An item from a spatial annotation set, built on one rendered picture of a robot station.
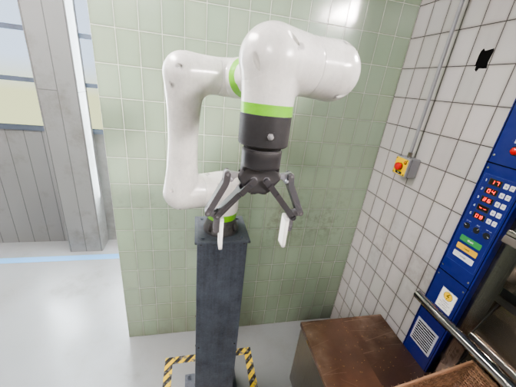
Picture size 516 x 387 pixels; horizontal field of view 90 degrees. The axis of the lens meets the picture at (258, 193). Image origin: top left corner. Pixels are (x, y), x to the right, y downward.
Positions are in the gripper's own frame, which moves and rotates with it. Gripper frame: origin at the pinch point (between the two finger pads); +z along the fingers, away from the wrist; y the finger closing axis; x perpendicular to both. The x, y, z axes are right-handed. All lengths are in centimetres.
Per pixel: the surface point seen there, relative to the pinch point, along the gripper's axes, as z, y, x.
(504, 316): 40, -103, -5
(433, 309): 30, -64, -3
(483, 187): -4, -98, -27
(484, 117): -29, -101, -40
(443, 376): 68, -86, -3
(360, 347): 88, -73, -33
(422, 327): 69, -98, -26
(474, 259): 24, -98, -19
